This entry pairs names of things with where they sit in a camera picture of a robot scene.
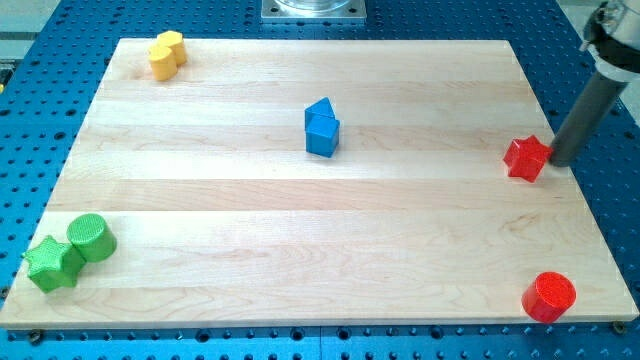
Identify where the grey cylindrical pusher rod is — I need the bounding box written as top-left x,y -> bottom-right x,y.
549,71 -> 628,167

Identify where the red star block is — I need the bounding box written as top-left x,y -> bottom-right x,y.
503,135 -> 553,183

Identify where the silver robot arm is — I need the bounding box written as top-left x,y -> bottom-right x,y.
549,0 -> 639,167

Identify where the green star block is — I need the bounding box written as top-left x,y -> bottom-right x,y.
23,236 -> 86,293

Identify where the red cylinder block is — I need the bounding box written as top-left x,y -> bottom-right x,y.
521,272 -> 577,324

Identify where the blue triangle block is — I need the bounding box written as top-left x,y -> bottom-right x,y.
304,97 -> 335,129

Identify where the blue cube block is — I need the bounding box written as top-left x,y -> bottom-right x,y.
305,116 -> 340,158

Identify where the wooden board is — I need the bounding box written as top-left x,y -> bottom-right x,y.
1,38 -> 638,330

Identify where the yellow hexagon block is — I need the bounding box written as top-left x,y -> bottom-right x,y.
157,30 -> 188,66

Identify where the green cylinder block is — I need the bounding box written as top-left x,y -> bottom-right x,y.
66,213 -> 117,263

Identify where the blue perforated table plate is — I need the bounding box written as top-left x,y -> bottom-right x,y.
1,0 -> 639,359

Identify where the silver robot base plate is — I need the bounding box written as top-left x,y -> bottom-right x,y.
261,0 -> 367,21

